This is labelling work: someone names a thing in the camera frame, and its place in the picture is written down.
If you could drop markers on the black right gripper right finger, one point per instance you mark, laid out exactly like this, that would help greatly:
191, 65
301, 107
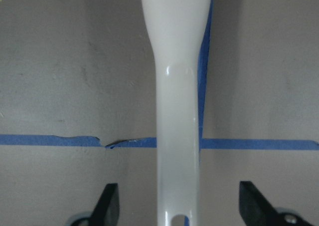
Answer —
255, 209

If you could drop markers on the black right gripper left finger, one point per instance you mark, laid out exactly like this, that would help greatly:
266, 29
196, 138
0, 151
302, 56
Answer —
107, 209

